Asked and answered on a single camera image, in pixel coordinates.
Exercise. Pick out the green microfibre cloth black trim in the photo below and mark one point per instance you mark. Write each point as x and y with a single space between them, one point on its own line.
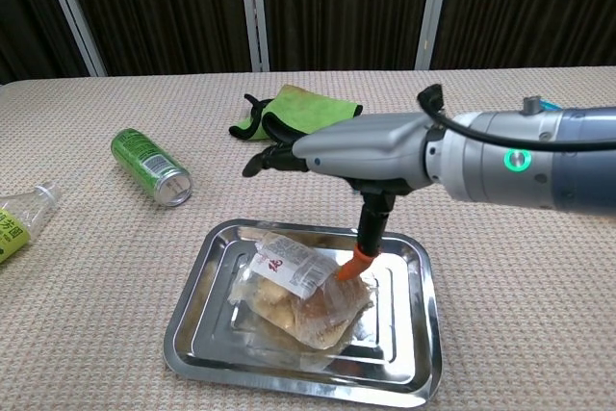
303 105

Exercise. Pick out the silver metal tray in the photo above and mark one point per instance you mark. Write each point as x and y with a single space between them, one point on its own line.
404 334

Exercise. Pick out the clear bottle green label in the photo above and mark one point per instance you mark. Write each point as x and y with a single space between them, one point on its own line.
19 223

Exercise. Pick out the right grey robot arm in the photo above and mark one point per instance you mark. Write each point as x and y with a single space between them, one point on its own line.
524 161

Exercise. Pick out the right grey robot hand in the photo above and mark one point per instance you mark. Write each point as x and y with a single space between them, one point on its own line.
366 146

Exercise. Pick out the grey partition post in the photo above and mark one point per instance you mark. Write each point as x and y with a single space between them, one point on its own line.
253 9
433 9
72 11

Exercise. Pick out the bread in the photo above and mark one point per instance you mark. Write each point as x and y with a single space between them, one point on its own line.
298 295

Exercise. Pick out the green drink can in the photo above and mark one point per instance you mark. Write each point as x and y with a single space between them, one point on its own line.
149 165

